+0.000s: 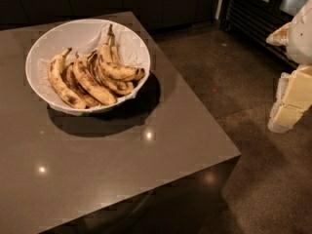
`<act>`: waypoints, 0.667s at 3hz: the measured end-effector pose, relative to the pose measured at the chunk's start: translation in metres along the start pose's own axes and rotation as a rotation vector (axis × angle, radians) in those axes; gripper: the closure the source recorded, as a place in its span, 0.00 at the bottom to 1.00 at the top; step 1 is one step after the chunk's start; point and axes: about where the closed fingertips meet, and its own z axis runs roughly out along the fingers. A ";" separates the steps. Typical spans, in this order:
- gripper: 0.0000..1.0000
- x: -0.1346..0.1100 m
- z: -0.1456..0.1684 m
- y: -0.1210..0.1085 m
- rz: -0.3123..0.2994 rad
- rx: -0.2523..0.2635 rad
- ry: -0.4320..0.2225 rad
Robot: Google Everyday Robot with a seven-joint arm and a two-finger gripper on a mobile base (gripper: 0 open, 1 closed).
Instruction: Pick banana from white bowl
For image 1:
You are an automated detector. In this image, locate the white bowl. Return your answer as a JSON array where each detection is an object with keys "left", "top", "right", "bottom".
[{"left": 25, "top": 19, "right": 150, "bottom": 116}]

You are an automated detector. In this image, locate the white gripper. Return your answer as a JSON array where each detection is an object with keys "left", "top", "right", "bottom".
[{"left": 266, "top": 0, "right": 312, "bottom": 134}]

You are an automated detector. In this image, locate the curved banana beneath top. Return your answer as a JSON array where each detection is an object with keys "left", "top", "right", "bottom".
[{"left": 88, "top": 51, "right": 135, "bottom": 97}]

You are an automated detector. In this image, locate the small rear banana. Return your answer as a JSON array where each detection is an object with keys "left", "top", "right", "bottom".
[{"left": 110, "top": 33, "right": 121, "bottom": 64}]

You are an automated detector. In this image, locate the middle long spotted banana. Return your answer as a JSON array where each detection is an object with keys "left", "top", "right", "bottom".
[{"left": 73, "top": 54, "right": 117, "bottom": 105}]

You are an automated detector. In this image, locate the banana with long stem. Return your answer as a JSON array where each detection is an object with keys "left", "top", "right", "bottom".
[{"left": 97, "top": 25, "right": 145, "bottom": 81}]

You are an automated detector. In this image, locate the leftmost spotted banana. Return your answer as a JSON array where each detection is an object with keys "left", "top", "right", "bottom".
[{"left": 48, "top": 48, "right": 86, "bottom": 109}]

